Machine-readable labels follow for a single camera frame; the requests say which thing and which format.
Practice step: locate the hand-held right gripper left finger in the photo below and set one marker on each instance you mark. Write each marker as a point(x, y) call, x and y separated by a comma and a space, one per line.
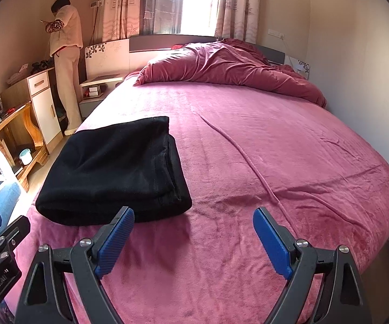
point(117, 239)

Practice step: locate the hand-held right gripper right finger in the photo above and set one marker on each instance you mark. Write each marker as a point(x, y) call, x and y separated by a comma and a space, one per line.
point(272, 243)

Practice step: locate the black pants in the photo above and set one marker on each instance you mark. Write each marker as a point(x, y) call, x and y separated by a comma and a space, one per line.
point(113, 168)

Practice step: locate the bed with pink blanket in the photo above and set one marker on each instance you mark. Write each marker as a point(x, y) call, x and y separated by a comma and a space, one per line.
point(248, 175)

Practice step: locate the teal and white mug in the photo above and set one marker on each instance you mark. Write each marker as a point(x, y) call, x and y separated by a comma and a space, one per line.
point(25, 157)

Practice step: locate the wooden side table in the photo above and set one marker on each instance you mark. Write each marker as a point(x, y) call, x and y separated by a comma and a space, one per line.
point(15, 114)

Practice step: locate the wood and white cabinet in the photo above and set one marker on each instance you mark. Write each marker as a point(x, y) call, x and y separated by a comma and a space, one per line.
point(42, 108)

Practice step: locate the white nightstand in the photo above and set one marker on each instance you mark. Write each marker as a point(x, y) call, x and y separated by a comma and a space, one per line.
point(93, 105)

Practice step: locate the dark items on cabinet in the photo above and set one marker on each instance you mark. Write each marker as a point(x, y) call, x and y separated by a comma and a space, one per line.
point(42, 66)

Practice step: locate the dark red duvet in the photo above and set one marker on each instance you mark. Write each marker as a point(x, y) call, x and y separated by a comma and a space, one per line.
point(221, 64)

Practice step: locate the beige patterned curtain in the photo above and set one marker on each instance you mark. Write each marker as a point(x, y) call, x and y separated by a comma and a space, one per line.
point(127, 6)
point(238, 6)

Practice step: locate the bright window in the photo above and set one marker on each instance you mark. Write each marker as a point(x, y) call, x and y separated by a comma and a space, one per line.
point(201, 3)

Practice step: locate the white wall socket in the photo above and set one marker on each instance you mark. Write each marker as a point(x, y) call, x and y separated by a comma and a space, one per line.
point(276, 34)

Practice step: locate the white wall switch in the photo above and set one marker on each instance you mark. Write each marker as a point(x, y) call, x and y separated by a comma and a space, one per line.
point(97, 3)

